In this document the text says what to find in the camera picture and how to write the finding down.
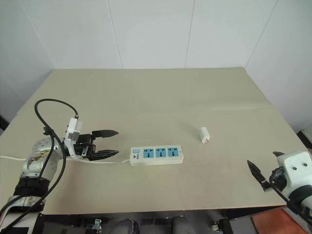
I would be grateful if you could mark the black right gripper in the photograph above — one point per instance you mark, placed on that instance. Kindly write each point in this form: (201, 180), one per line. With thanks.
(278, 179)

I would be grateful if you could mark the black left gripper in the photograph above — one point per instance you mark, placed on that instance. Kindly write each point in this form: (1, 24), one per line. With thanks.
(84, 146)

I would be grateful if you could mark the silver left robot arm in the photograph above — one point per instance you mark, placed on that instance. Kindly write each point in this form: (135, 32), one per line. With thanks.
(36, 158)

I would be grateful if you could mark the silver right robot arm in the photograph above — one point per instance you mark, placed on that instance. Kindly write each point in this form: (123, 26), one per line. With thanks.
(301, 193)

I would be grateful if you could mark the white blue power strip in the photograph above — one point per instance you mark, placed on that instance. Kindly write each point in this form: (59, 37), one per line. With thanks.
(156, 159)

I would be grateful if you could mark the white plug adapter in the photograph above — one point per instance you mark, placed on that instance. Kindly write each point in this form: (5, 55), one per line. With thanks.
(204, 134)

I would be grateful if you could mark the orange brown mat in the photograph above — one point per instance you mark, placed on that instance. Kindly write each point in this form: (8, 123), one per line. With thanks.
(273, 221)

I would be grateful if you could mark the silver metal clamp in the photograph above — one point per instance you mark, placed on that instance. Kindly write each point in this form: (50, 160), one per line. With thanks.
(96, 224)
(217, 226)

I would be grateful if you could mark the dark grey rounded shape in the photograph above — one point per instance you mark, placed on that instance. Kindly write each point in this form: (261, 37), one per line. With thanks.
(126, 226)

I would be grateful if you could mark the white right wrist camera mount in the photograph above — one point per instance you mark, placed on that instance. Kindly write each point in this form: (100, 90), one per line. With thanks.
(295, 175)

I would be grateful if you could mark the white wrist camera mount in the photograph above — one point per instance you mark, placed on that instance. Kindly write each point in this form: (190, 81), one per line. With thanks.
(295, 175)
(73, 129)

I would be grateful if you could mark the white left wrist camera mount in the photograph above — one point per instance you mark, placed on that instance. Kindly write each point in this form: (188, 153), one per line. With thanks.
(73, 129)

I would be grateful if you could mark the black under-table frame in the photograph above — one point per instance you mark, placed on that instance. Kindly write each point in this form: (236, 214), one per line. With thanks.
(61, 220)

